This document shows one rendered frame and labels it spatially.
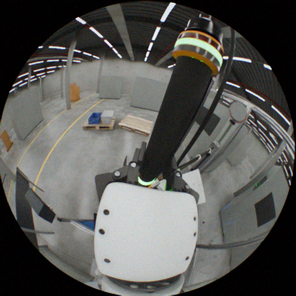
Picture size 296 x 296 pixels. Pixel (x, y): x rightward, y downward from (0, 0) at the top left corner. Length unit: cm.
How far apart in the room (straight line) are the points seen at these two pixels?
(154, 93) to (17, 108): 793
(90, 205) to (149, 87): 574
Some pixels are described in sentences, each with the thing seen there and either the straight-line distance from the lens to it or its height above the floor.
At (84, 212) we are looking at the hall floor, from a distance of 190.
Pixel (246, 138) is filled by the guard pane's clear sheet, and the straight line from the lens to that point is 83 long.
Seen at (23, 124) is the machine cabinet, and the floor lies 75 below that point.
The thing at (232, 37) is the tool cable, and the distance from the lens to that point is 24.
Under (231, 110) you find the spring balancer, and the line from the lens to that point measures 77.
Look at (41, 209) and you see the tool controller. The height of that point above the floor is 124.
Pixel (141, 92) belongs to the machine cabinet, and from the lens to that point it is 554.
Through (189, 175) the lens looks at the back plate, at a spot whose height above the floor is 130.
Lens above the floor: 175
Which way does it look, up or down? 43 degrees down
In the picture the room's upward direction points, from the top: 19 degrees clockwise
